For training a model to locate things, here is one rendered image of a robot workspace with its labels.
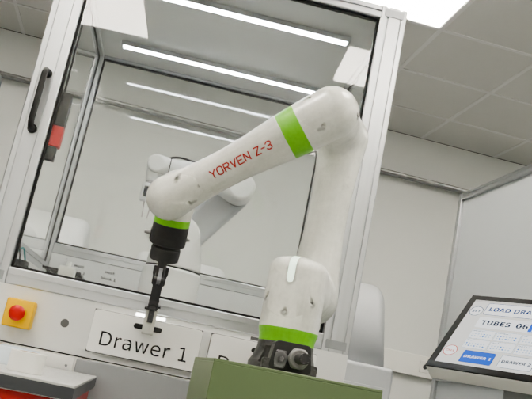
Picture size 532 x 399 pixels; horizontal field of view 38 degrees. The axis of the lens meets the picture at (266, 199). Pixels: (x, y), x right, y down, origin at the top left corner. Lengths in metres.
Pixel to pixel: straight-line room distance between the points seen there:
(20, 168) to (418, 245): 4.06
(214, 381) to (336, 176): 0.64
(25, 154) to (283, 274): 0.88
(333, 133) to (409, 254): 4.09
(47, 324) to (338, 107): 0.96
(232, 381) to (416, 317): 4.36
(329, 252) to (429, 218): 4.09
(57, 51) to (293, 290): 1.04
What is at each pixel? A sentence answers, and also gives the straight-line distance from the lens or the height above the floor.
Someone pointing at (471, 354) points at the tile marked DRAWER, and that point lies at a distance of 2.18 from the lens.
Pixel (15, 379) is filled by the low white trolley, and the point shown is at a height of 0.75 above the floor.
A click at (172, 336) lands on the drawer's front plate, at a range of 2.09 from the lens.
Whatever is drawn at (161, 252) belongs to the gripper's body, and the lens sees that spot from 1.95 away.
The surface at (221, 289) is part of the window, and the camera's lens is 2.14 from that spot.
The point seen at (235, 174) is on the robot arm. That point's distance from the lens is 1.77.
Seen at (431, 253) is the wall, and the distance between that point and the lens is 5.86.
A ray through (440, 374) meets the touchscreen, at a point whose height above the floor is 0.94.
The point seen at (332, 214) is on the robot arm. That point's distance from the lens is 1.84.
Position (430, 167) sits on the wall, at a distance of 5.97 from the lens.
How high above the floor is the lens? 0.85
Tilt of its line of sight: 13 degrees up
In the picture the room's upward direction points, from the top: 12 degrees clockwise
